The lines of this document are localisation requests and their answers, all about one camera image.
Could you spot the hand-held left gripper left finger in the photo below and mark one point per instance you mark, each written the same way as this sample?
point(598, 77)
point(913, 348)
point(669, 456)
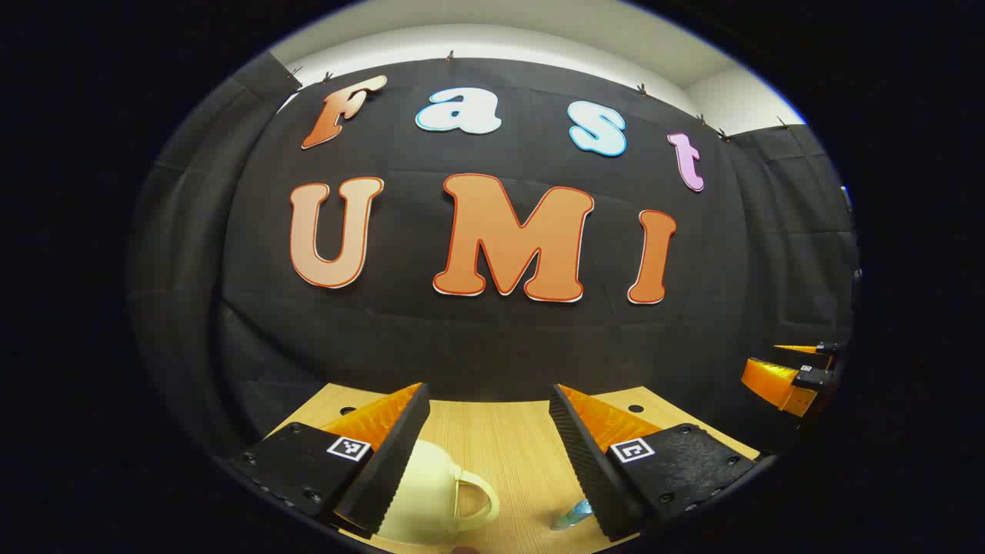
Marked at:
point(392, 469)

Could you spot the cream suitcase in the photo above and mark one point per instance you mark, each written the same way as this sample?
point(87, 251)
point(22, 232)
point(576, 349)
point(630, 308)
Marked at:
point(431, 492)

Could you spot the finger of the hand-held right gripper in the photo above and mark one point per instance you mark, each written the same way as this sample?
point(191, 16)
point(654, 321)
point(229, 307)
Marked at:
point(808, 350)
point(777, 381)

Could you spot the blue capped clear bottle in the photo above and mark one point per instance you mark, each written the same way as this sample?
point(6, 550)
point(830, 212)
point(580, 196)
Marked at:
point(575, 514)

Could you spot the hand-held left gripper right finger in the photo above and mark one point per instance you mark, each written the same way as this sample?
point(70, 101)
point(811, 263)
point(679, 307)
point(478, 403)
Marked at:
point(589, 469)

